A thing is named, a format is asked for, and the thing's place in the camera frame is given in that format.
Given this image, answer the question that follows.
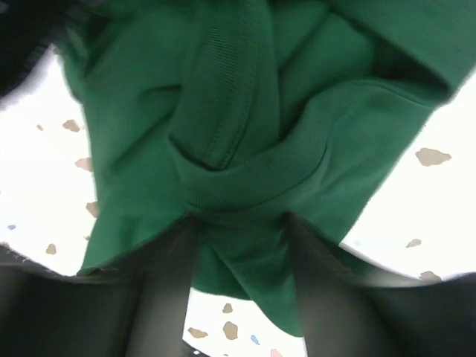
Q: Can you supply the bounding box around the green t shirt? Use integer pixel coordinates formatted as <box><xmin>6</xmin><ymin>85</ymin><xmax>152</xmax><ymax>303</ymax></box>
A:
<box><xmin>58</xmin><ymin>1</ymin><xmax>475</xmax><ymax>336</ymax></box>

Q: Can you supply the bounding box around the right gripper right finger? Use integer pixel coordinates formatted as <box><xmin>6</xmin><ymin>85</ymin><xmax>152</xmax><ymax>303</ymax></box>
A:
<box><xmin>284</xmin><ymin>213</ymin><xmax>420</xmax><ymax>356</ymax></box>

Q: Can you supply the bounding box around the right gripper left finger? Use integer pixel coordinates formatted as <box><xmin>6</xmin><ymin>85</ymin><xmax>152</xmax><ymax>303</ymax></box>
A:
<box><xmin>76</xmin><ymin>215</ymin><xmax>200</xmax><ymax>356</ymax></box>

